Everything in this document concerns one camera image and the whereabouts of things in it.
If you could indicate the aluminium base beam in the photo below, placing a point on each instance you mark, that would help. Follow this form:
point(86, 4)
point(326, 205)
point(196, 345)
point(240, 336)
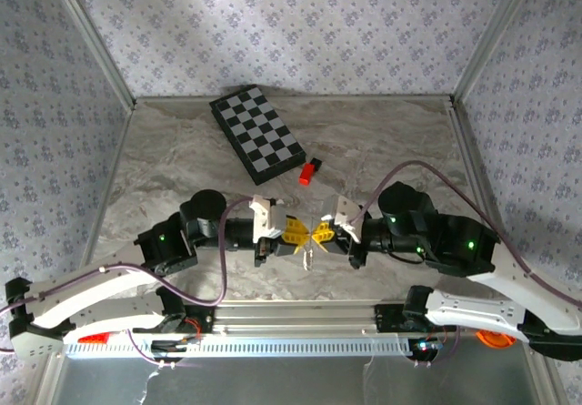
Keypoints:
point(295, 316)

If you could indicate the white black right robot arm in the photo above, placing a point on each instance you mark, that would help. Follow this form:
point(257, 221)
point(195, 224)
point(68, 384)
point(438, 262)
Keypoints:
point(477, 316)

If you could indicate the small circuit board with lights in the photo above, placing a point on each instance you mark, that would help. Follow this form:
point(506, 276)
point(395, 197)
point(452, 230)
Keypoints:
point(425, 347)

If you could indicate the red and black lighter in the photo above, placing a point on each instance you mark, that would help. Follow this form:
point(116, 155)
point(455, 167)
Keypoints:
point(307, 175)

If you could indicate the orange round plastic part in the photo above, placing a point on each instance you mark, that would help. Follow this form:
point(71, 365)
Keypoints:
point(495, 340)

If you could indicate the aluminium table edge rail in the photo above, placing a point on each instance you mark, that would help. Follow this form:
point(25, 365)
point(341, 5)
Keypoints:
point(477, 150)
point(109, 182)

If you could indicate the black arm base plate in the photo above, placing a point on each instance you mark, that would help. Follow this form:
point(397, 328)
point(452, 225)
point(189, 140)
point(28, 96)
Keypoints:
point(386, 316)
point(204, 318)

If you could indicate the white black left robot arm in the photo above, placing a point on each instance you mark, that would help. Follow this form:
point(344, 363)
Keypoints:
point(91, 291)

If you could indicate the aluminium frame post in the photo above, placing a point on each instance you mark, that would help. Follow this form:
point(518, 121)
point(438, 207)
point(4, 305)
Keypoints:
point(95, 41)
point(491, 36)

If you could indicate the folded black grey chessboard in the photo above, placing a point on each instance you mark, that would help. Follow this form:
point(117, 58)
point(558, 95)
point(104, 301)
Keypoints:
point(257, 132)

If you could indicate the grey metal sheet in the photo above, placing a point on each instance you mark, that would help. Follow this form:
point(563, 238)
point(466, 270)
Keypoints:
point(273, 382)

